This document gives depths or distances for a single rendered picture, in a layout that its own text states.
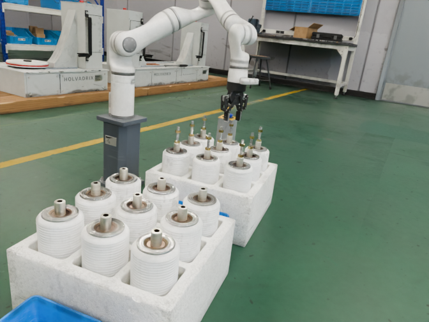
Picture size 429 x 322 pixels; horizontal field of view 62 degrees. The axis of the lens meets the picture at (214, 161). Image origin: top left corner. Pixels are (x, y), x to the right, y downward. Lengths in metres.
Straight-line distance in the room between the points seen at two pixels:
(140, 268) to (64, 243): 0.20
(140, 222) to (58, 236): 0.17
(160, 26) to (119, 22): 2.36
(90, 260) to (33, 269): 0.13
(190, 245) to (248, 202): 0.38
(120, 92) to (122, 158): 0.27
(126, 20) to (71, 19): 0.57
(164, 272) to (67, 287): 0.21
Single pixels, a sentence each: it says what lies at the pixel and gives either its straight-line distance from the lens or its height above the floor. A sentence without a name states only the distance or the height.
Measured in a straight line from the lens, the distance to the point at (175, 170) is 1.24.
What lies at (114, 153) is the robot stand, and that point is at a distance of 1.49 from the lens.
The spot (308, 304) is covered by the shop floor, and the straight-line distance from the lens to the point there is 1.05.
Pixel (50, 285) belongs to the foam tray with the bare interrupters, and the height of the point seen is 0.13.
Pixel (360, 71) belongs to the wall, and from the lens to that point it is 6.05.
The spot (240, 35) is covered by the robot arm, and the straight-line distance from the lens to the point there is 1.33.
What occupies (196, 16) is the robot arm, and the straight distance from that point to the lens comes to 1.57.
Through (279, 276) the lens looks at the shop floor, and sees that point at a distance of 1.12.
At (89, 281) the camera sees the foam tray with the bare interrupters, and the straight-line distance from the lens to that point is 0.76.
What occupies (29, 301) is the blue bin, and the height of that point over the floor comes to 0.11.
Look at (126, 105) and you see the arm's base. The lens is 1.45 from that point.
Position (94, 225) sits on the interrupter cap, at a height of 0.25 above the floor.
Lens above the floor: 0.65
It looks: 19 degrees down
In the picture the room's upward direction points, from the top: 6 degrees clockwise
